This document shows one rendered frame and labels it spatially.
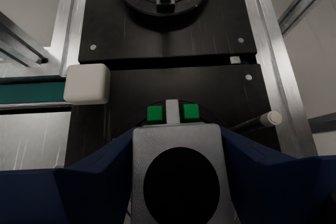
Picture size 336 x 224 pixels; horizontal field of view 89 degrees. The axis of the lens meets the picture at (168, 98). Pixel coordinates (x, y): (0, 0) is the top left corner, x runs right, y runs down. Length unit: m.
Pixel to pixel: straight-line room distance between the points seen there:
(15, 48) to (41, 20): 0.25
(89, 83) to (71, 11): 0.16
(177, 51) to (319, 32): 0.35
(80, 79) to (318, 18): 0.50
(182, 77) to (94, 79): 0.10
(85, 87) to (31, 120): 0.14
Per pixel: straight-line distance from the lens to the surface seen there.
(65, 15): 0.33
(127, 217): 0.19
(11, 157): 0.33
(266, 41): 0.30
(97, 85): 0.21
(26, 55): 0.28
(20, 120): 0.34
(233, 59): 0.25
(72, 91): 0.22
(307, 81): 0.43
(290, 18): 0.34
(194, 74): 0.22
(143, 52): 0.24
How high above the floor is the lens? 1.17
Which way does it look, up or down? 72 degrees down
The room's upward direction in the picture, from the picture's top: 1 degrees counter-clockwise
